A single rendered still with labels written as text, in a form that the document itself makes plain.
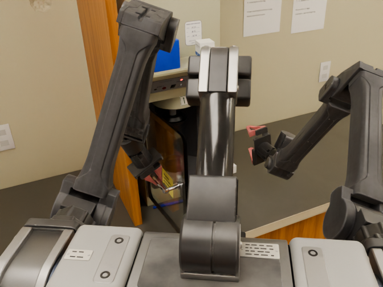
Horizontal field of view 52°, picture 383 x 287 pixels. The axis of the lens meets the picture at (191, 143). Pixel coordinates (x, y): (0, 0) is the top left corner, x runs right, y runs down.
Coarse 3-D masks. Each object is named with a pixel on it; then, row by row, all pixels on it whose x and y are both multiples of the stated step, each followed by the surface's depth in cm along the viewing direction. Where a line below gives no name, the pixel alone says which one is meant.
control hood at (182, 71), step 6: (180, 60) 130; (186, 60) 129; (180, 66) 124; (186, 66) 124; (156, 72) 120; (162, 72) 120; (168, 72) 121; (174, 72) 122; (180, 72) 123; (186, 72) 124; (156, 78) 121; (162, 78) 122; (168, 78) 124; (168, 90) 133
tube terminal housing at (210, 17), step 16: (128, 0) 118; (144, 0) 120; (160, 0) 122; (176, 0) 124; (192, 0) 126; (208, 0) 128; (176, 16) 126; (192, 16) 128; (208, 16) 131; (208, 32) 133; (192, 48) 133; (160, 96) 136; (176, 96) 139; (144, 192) 154
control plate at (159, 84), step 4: (184, 76) 126; (188, 76) 127; (160, 80) 123; (164, 80) 124; (168, 80) 125; (172, 80) 126; (176, 80) 127; (180, 80) 128; (184, 80) 129; (152, 84) 124; (156, 84) 125; (160, 84) 126; (164, 84) 127; (168, 84) 128; (172, 84) 129; (176, 84) 130; (184, 84) 132; (152, 88) 127; (156, 88) 128; (160, 88) 129; (168, 88) 131; (172, 88) 132; (152, 92) 130
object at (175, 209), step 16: (160, 128) 121; (160, 144) 125; (176, 144) 113; (160, 160) 129; (176, 160) 117; (176, 176) 120; (160, 192) 137; (176, 192) 124; (160, 208) 142; (176, 208) 128; (176, 224) 132
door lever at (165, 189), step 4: (156, 176) 124; (156, 180) 123; (160, 180) 122; (160, 184) 120; (164, 184) 120; (176, 184) 120; (164, 188) 118; (168, 188) 118; (172, 188) 119; (164, 192) 118
